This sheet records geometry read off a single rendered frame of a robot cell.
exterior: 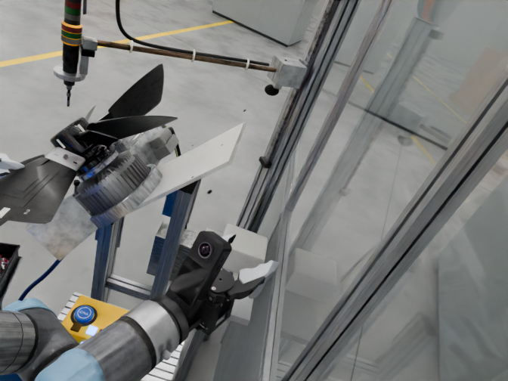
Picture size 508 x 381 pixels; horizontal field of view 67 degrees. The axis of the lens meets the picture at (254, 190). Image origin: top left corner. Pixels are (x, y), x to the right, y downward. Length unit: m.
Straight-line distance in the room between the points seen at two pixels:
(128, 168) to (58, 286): 1.30
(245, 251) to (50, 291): 1.30
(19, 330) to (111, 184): 0.71
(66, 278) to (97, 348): 1.95
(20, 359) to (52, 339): 0.05
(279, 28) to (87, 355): 7.87
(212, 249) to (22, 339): 0.25
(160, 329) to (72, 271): 1.97
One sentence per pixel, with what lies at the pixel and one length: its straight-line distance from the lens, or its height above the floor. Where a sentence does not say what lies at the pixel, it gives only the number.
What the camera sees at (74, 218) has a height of 1.03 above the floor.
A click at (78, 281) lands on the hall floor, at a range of 2.41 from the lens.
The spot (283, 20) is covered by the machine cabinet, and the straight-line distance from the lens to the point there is 8.12.
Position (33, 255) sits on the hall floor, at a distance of 2.54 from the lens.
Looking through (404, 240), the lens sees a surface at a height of 1.62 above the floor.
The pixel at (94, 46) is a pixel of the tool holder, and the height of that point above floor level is 1.53.
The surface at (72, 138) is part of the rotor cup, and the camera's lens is 1.23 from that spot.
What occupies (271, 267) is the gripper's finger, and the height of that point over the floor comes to 1.47.
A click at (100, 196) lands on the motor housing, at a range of 1.22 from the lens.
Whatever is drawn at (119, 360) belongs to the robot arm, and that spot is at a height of 1.47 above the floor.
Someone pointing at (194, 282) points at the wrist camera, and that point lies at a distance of 0.53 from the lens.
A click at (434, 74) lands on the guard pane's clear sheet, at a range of 0.73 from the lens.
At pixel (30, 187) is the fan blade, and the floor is 1.19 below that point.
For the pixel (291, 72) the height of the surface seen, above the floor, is 1.55.
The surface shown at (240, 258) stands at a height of 0.94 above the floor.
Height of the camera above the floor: 1.90
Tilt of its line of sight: 34 degrees down
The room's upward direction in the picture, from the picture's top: 22 degrees clockwise
